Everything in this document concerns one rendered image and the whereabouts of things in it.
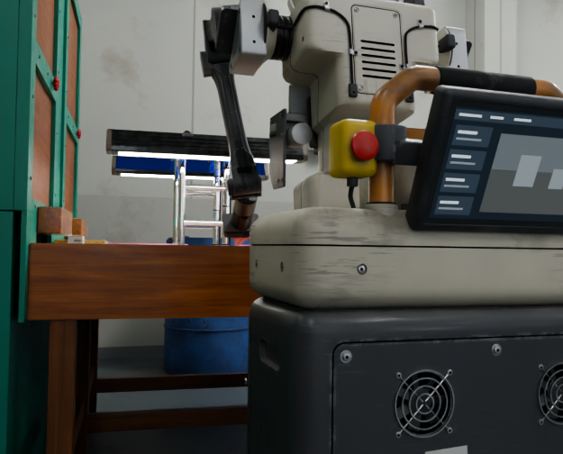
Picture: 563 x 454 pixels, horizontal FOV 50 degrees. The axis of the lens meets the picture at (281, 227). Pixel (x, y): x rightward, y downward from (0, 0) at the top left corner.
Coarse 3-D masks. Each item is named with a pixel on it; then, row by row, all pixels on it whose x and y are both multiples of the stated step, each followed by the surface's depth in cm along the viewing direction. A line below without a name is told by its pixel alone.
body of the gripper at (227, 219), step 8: (224, 216) 166; (232, 216) 163; (240, 216) 160; (248, 216) 161; (256, 216) 169; (224, 224) 165; (232, 224) 165; (240, 224) 163; (248, 224) 164; (224, 232) 164
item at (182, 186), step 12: (180, 168) 202; (228, 168) 205; (180, 180) 201; (180, 192) 201; (180, 204) 201; (228, 204) 205; (180, 216) 201; (180, 228) 201; (180, 240) 201; (228, 240) 205
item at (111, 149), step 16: (112, 144) 178; (128, 144) 179; (144, 144) 181; (160, 144) 182; (176, 144) 183; (192, 144) 185; (208, 144) 186; (224, 144) 188; (256, 144) 190; (304, 160) 193
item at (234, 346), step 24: (168, 240) 364; (192, 240) 351; (168, 336) 359; (192, 336) 349; (216, 336) 350; (240, 336) 358; (168, 360) 358; (192, 360) 349; (216, 360) 349; (240, 360) 358
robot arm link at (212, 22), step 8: (216, 8) 125; (216, 16) 124; (208, 24) 158; (216, 24) 124; (208, 32) 159; (208, 40) 161; (208, 48) 162; (208, 56) 163; (216, 56) 163; (224, 56) 164
